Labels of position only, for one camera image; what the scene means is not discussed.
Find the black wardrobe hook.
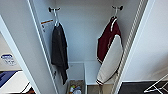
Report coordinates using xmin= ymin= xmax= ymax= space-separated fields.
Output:
xmin=47 ymin=6 xmax=62 ymax=14
xmin=111 ymin=4 xmax=125 ymax=12

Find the blue and white wall sign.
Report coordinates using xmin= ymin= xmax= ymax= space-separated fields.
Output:
xmin=0 ymin=53 xmax=18 ymax=67

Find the white hanger with red jacket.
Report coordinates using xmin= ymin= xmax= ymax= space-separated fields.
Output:
xmin=109 ymin=8 xmax=120 ymax=28

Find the red and white jacket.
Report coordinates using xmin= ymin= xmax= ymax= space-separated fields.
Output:
xmin=95 ymin=18 xmax=125 ymax=86

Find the white flat board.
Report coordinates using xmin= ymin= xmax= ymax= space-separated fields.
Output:
xmin=0 ymin=79 xmax=32 ymax=94

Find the white wardrobe carcass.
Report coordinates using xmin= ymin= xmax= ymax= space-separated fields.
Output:
xmin=28 ymin=0 xmax=149 ymax=94

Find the orange and white sticker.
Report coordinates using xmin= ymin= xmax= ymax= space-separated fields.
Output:
xmin=40 ymin=18 xmax=55 ymax=33

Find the white hanger with black shirt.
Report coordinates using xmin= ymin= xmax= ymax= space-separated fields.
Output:
xmin=52 ymin=9 xmax=63 ymax=28

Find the white plastic bottle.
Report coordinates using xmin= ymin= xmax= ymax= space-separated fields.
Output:
xmin=73 ymin=86 xmax=83 ymax=94

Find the wicker basket with white lining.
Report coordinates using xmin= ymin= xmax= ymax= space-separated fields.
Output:
xmin=86 ymin=82 xmax=114 ymax=94

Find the wicker basket with toys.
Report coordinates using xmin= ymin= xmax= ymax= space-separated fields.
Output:
xmin=66 ymin=78 xmax=85 ymax=94

